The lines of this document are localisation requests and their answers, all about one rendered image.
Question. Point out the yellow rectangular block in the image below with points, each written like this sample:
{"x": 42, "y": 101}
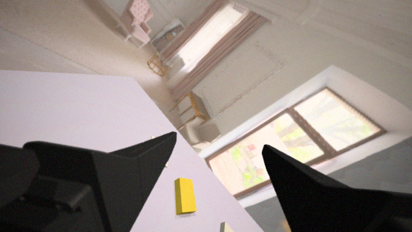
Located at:
{"x": 185, "y": 200}

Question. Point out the cream flat rectangular block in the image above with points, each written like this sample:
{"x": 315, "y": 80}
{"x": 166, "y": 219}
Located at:
{"x": 225, "y": 227}

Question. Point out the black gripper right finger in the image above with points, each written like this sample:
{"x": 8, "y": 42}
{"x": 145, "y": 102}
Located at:
{"x": 314, "y": 202}

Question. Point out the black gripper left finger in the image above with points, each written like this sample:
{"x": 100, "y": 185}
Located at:
{"x": 122, "y": 180}

